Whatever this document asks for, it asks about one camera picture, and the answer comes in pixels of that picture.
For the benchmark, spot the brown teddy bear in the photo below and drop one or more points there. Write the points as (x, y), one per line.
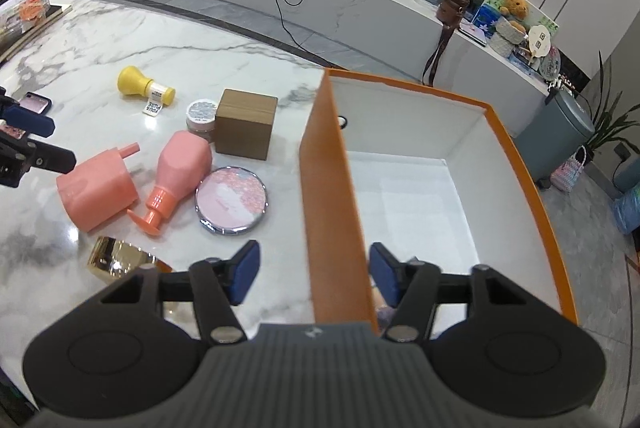
(515, 5)

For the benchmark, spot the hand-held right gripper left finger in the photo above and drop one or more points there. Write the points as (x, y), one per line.
(245, 270)

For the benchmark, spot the brown leather bag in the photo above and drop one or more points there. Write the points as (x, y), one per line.
(450, 7)

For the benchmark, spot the grey trash bin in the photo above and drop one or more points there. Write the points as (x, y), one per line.
(555, 132)

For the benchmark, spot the small white cream jar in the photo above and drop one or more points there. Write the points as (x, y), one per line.
(200, 112)

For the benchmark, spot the white notebook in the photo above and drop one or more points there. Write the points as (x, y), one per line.
(471, 35)

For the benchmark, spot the pink pump bottle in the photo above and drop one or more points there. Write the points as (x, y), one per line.
(180, 162)

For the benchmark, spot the white woven basket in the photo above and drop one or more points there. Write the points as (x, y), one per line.
(509, 27)
(502, 45)

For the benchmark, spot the dark square compact case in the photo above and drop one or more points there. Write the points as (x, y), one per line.
(37, 100)

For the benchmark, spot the patterned round hand fan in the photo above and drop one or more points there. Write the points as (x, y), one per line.
(550, 63)

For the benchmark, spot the green potted plant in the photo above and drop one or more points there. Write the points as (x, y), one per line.
(612, 122)

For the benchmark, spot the gold cream jar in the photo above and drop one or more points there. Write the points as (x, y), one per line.
(112, 258)

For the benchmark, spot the round pink compact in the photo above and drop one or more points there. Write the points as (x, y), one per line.
(231, 200)

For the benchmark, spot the blue tissue pack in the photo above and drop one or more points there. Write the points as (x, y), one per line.
(485, 20)

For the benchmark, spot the pink woven bag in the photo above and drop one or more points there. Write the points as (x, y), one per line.
(567, 173)

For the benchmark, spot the blue plastic bag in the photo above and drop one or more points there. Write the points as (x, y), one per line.
(627, 213)

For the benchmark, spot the clear storage tray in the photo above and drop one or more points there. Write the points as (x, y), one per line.
(30, 32)

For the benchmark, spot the orange-rimmed white box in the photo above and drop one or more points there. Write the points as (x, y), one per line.
(325, 188)

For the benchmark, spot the pink plastic cup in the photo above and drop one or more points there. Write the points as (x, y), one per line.
(95, 188)

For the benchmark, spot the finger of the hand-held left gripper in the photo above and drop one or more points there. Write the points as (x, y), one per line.
(30, 121)
(50, 157)

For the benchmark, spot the white marble media cabinet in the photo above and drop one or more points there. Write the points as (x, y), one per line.
(350, 2)

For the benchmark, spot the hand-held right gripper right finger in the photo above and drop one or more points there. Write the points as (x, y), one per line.
(384, 275)

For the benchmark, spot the brown cardboard cube box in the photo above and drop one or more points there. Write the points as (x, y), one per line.
(245, 125)

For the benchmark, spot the yellow bottle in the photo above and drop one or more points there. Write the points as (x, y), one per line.
(132, 80)

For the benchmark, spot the white round hand fan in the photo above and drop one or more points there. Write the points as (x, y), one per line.
(539, 40)

